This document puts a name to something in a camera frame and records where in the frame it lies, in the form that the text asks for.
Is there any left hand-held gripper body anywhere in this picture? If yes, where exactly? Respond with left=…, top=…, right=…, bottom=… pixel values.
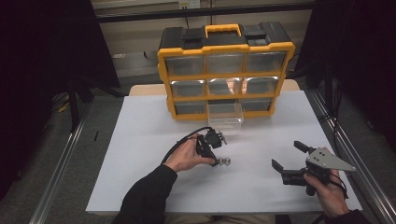
left=195, top=128, right=228, bottom=157

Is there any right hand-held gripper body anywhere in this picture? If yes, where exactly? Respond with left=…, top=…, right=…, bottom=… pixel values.
left=303, top=147, right=358, bottom=197

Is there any small clear plastic drawer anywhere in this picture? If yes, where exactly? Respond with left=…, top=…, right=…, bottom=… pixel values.
left=206, top=99, right=245, bottom=132

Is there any yellow black organizer case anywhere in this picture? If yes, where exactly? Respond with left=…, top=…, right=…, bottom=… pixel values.
left=156, top=21, right=296, bottom=121

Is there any person's left hand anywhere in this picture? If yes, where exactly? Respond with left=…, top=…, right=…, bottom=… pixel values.
left=163, top=133, right=216, bottom=173

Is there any person's right hand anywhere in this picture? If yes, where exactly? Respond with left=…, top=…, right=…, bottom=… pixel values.
left=303, top=170, right=349, bottom=218

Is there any white table sheet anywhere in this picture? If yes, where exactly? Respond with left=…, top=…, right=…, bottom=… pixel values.
left=85, top=90, right=363, bottom=215

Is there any grid of clear drawers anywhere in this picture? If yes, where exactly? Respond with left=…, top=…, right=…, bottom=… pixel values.
left=163, top=50, right=288, bottom=116

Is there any black curtain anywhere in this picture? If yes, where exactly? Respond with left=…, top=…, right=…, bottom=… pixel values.
left=295, top=0, right=396, bottom=150
left=0, top=0, right=120, bottom=200

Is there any black horizontal bar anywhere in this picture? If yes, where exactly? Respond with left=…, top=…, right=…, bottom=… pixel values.
left=94, top=2, right=316, bottom=23

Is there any black metal stand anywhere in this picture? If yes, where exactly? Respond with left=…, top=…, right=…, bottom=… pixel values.
left=66, top=71, right=81, bottom=133

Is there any black right gripper strap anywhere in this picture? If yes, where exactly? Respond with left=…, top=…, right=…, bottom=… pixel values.
left=330, top=173, right=349, bottom=200

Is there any aluminium floor rail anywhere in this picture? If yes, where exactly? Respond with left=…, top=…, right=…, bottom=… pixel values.
left=29, top=102, right=92, bottom=224
left=306, top=90, right=396, bottom=224

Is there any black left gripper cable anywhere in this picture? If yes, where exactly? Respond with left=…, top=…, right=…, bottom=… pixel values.
left=161, top=126, right=216, bottom=165

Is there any white wall outlet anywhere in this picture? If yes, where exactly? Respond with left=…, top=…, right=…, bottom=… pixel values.
left=178, top=0, right=201, bottom=9

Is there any yellow floor cable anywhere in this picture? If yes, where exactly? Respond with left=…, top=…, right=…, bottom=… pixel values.
left=57, top=92, right=70, bottom=114

